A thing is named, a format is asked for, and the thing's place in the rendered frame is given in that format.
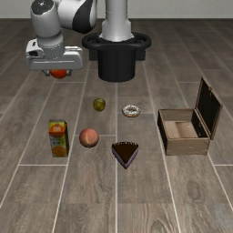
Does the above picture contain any red tomato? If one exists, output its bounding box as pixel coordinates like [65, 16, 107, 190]
[49, 69, 68, 80]

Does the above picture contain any wooden box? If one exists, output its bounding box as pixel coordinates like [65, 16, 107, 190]
[157, 108, 211, 157]

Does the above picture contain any wooden box lid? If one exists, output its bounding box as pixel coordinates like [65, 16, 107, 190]
[194, 76, 224, 141]

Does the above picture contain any green round fruit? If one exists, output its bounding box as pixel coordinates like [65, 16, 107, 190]
[92, 97, 106, 112]

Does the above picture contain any orange juice carton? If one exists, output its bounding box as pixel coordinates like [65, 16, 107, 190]
[48, 118, 70, 158]

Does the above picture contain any pink peach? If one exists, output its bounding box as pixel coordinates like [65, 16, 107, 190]
[78, 127, 100, 148]

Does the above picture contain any sprinkled white donut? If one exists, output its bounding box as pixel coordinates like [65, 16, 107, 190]
[121, 104, 141, 118]

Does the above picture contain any chocolate cake wedge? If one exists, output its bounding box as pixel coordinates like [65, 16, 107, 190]
[111, 141, 139, 170]

